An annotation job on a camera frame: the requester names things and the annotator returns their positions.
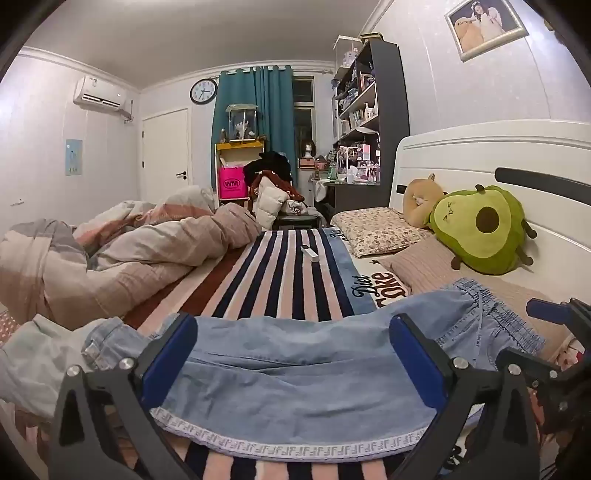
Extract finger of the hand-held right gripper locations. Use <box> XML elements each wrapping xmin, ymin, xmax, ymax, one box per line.
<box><xmin>496</xmin><ymin>348</ymin><xmax>563</xmax><ymax>389</ymax></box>
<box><xmin>525</xmin><ymin>298</ymin><xmax>591</xmax><ymax>334</ymax></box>

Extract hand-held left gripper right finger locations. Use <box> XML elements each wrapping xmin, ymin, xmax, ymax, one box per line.
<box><xmin>389</xmin><ymin>314</ymin><xmax>541</xmax><ymax>480</ymax></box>

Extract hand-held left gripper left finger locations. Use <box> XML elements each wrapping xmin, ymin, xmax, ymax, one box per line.
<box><xmin>48</xmin><ymin>313</ymin><xmax>199</xmax><ymax>480</ymax></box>

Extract light blue denim pants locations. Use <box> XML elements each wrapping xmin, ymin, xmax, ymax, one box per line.
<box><xmin>81</xmin><ymin>277</ymin><xmax>548</xmax><ymax>450</ymax></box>

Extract white lettered cloth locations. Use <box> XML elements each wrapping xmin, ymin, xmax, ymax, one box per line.
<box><xmin>353</xmin><ymin>256</ymin><xmax>413</xmax><ymax>315</ymax></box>

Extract green avocado plush toy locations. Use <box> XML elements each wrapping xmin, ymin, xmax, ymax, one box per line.
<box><xmin>425</xmin><ymin>185</ymin><xmax>539</xmax><ymax>276</ymax></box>

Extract beige pillow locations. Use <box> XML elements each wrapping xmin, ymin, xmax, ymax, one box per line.
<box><xmin>379</xmin><ymin>237</ymin><xmax>573</xmax><ymax>365</ymax></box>

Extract beige crumpled duvet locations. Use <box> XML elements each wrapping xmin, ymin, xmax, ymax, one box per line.
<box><xmin>0</xmin><ymin>185</ymin><xmax>262</xmax><ymax>330</ymax></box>

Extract floral pillow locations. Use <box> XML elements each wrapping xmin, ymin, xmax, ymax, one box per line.
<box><xmin>331</xmin><ymin>207</ymin><xmax>435</xmax><ymax>259</ymax></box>

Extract pale folded clothes pile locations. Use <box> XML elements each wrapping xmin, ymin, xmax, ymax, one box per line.
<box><xmin>0</xmin><ymin>314</ymin><xmax>122</xmax><ymax>418</ymax></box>

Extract striped blanket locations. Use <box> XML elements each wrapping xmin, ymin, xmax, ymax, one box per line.
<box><xmin>122</xmin><ymin>226</ymin><xmax>467</xmax><ymax>480</ymax></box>

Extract brown plush toy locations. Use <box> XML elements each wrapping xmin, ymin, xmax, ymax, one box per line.
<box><xmin>403</xmin><ymin>173</ymin><xmax>448</xmax><ymax>229</ymax></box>

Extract red dotted bed sheet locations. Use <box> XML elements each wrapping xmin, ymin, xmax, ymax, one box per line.
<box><xmin>0</xmin><ymin>308</ymin><xmax>23</xmax><ymax>344</ymax></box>

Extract white bed headboard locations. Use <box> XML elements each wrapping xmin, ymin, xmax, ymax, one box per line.
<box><xmin>388</xmin><ymin>119</ymin><xmax>591</xmax><ymax>298</ymax></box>

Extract black stool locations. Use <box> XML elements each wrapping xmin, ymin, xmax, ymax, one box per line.
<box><xmin>272</xmin><ymin>213</ymin><xmax>325</xmax><ymax>230</ymax></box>

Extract white puffer jacket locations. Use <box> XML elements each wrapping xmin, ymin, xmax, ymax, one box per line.
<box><xmin>253</xmin><ymin>175</ymin><xmax>291</xmax><ymax>230</ymax></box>

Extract pink shopping bag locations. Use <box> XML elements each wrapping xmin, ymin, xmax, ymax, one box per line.
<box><xmin>218</xmin><ymin>166</ymin><xmax>245</xmax><ymax>200</ymax></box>

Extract white door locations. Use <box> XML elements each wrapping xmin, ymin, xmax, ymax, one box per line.
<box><xmin>141</xmin><ymin>108</ymin><xmax>190</xmax><ymax>204</ymax></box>

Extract black garment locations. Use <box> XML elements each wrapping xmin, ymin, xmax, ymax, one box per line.
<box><xmin>243</xmin><ymin>150</ymin><xmax>293</xmax><ymax>186</ymax></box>

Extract yellow shelf unit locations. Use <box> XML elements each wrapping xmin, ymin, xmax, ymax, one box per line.
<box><xmin>215</xmin><ymin>140</ymin><xmax>265</xmax><ymax>214</ymax></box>

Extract dark bookshelf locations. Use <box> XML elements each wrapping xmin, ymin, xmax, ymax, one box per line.
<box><xmin>331</xmin><ymin>33</ymin><xmax>411</xmax><ymax>213</ymax></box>

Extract glass display case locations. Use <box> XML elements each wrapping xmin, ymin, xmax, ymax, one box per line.
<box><xmin>225</xmin><ymin>104</ymin><xmax>258</xmax><ymax>141</ymax></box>

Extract teal curtain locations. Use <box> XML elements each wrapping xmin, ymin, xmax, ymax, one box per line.
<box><xmin>211</xmin><ymin>65</ymin><xmax>296</xmax><ymax>191</ymax></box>

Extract window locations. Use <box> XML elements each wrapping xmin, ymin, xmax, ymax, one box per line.
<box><xmin>292</xmin><ymin>74</ymin><xmax>315</xmax><ymax>153</ymax></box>

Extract white air conditioner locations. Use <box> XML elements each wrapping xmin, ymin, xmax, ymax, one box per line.
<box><xmin>73</xmin><ymin>75</ymin><xmax>134</xmax><ymax>123</ymax></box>

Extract small blue wall poster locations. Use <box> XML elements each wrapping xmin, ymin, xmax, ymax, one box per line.
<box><xmin>65</xmin><ymin>138</ymin><xmax>84</xmax><ymax>176</ymax></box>

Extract round wall clock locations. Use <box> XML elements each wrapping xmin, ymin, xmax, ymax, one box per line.
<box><xmin>189</xmin><ymin>78</ymin><xmax>218</xmax><ymax>105</ymax></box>

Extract framed wall picture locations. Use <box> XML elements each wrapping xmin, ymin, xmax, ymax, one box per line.
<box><xmin>444</xmin><ymin>0</ymin><xmax>529</xmax><ymax>63</ymax></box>

